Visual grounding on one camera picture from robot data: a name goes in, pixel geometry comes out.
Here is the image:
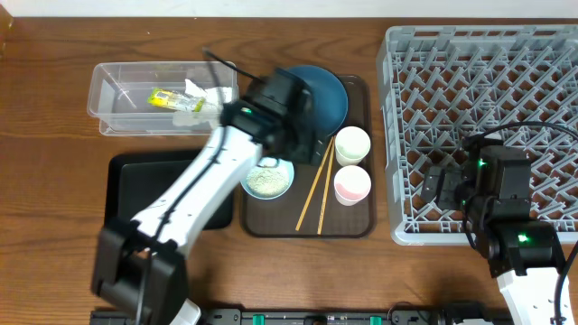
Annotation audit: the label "left wooden chopstick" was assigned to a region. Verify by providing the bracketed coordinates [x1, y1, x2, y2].
[295, 136, 335, 231]

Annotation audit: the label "grey dishwasher rack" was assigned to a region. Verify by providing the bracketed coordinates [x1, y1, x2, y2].
[377, 24, 577, 246]

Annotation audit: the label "dark blue plate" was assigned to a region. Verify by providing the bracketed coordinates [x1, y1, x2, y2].
[288, 65, 349, 137]

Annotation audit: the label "food crumbs in bowl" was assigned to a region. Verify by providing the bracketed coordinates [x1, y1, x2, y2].
[246, 167, 290, 198]

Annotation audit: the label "light blue bowl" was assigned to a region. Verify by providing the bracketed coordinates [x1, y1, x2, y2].
[241, 157, 294, 200]

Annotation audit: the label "green cup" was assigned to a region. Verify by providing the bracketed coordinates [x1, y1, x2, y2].
[334, 126, 371, 166]

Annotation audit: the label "black bin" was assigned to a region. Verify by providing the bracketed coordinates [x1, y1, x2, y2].
[104, 149, 235, 231]

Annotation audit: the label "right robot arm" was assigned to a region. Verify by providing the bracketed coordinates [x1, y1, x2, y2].
[420, 135, 575, 324]

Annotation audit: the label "right wooden chopstick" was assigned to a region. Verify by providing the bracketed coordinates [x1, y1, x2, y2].
[317, 136, 335, 236]

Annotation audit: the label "pink cup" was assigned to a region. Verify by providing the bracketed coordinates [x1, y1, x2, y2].
[334, 165, 372, 206]

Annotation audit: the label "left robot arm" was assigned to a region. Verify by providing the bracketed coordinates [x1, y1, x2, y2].
[91, 99, 327, 324]

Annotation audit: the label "yellow snack wrapper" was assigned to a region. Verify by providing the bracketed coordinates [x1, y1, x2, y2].
[147, 88, 206, 112]

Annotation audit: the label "clear plastic bin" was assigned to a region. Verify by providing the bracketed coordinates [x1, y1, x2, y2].
[87, 61, 238, 136]

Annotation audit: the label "white napkin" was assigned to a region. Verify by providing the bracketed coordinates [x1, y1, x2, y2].
[172, 79, 236, 129]

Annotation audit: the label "brown serving tray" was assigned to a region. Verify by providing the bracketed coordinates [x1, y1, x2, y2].
[240, 74, 378, 239]

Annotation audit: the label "wooden chopstick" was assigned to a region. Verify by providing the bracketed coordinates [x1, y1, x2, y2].
[295, 136, 335, 231]
[317, 136, 335, 236]

